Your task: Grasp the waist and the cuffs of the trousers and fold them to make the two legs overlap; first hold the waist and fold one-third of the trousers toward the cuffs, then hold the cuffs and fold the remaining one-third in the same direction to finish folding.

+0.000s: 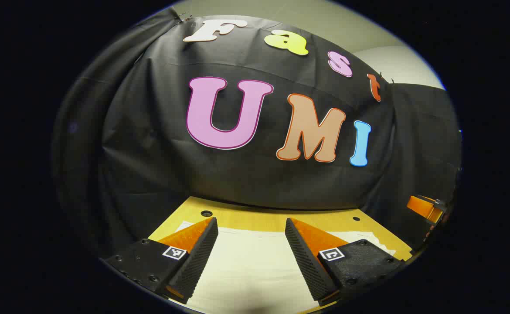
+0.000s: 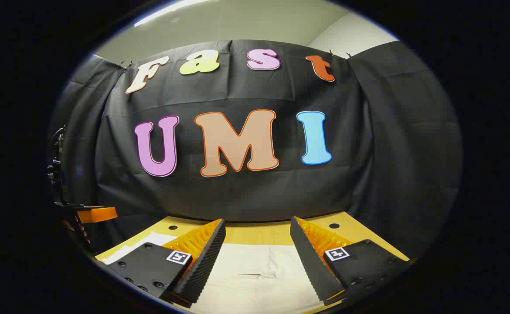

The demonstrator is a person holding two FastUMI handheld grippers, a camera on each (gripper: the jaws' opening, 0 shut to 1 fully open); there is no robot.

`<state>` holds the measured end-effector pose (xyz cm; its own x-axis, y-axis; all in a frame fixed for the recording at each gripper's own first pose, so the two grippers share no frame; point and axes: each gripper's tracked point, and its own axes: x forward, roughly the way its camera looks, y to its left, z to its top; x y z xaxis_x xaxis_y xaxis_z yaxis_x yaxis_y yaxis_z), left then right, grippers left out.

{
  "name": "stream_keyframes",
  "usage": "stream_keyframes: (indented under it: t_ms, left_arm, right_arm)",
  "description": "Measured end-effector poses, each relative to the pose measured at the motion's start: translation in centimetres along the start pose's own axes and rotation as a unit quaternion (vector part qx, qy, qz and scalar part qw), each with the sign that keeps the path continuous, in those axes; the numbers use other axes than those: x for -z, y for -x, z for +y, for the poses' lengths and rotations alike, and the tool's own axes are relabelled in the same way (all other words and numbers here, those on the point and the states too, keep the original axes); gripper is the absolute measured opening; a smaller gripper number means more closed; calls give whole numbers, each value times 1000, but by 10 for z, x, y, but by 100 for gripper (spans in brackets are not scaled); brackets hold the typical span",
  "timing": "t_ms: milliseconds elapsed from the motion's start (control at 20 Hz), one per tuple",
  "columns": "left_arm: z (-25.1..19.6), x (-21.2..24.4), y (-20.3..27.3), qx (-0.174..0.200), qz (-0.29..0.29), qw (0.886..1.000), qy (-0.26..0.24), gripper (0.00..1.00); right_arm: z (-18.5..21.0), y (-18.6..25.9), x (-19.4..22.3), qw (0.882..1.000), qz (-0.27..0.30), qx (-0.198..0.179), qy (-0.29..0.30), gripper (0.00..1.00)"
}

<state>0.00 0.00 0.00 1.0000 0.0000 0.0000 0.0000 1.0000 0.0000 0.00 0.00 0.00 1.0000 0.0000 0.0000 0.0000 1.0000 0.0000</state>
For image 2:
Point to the white jeans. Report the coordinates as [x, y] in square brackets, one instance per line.
[259, 279]

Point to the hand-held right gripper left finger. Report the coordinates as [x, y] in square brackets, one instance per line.
[202, 266]

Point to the black backdrop cloth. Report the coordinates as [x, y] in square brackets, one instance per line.
[259, 196]

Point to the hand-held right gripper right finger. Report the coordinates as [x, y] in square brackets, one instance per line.
[311, 261]

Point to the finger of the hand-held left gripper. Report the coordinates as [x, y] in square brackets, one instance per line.
[80, 235]
[98, 214]

